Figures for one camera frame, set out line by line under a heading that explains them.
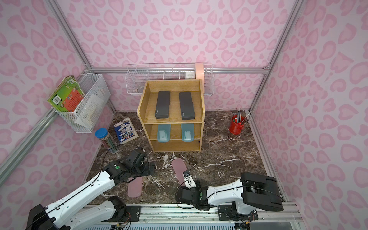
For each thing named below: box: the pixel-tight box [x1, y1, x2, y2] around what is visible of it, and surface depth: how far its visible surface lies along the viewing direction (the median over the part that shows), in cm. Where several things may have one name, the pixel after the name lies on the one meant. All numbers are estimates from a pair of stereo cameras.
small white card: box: [184, 71, 196, 80], surface depth 94 cm
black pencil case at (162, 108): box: [154, 90, 171, 119], surface depth 80 cm
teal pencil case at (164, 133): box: [157, 124, 171, 143], surface depth 86 cm
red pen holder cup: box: [229, 115, 246, 135], surface depth 103 cm
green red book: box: [47, 75, 86, 112], surface depth 73 cm
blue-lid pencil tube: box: [94, 127, 120, 154], surface depth 86 cm
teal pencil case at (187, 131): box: [181, 123, 195, 143], surface depth 85 cm
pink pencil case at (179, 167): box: [171, 158, 188, 186], surface depth 90 cm
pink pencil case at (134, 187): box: [127, 176, 143, 198], surface depth 82 cm
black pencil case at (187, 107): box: [179, 91, 196, 121], surface depth 80 cm
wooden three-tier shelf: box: [137, 79, 206, 153], surface depth 84 cm
